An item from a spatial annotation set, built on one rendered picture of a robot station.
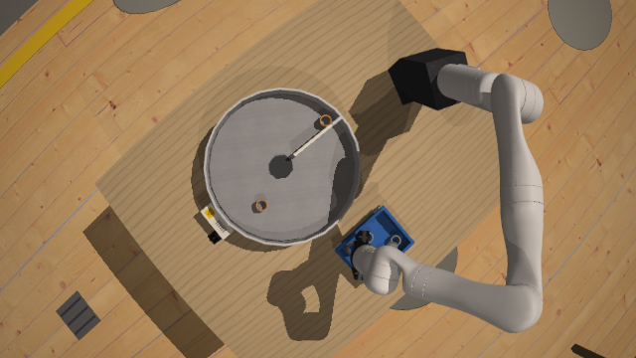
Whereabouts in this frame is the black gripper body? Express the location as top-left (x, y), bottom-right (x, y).
top-left (350, 240), bottom-right (369, 268)

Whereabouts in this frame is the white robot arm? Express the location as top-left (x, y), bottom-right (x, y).
top-left (353, 64), bottom-right (544, 333)

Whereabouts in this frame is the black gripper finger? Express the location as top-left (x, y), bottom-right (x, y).
top-left (352, 231), bottom-right (370, 248)
top-left (352, 267), bottom-right (363, 280)

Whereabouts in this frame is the blue square tray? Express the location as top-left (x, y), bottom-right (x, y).
top-left (333, 205), bottom-right (414, 268)

